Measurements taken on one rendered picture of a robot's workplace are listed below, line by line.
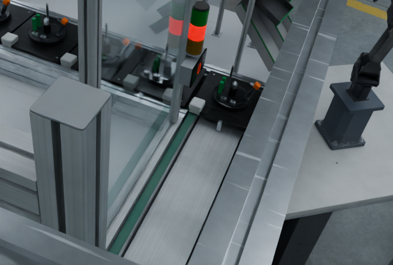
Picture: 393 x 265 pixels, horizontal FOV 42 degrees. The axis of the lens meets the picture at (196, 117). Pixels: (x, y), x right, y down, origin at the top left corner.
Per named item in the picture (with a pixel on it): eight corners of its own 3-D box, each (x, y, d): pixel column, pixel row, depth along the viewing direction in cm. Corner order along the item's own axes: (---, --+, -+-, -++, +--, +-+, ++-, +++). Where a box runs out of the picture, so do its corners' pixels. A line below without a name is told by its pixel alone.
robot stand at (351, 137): (365, 145, 194) (385, 106, 180) (331, 150, 189) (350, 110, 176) (346, 119, 203) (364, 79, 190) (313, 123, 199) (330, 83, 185)
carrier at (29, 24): (90, 34, 206) (90, 6, 197) (59, 66, 188) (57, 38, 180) (37, 16, 209) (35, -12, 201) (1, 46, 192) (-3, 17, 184)
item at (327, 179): (479, 183, 192) (483, 178, 190) (258, 223, 165) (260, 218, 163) (379, 66, 239) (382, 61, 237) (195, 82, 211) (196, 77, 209)
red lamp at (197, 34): (206, 34, 152) (209, 20, 149) (200, 43, 149) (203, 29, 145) (190, 29, 153) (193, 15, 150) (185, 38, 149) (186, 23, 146)
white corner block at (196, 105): (204, 108, 183) (206, 99, 180) (199, 116, 180) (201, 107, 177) (192, 104, 184) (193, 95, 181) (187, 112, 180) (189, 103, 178)
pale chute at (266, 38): (281, 55, 206) (290, 52, 203) (268, 72, 197) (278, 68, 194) (248, -7, 198) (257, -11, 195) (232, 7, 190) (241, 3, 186)
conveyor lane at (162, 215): (264, 111, 200) (269, 92, 193) (187, 299, 140) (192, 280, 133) (195, 88, 204) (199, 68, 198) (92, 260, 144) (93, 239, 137)
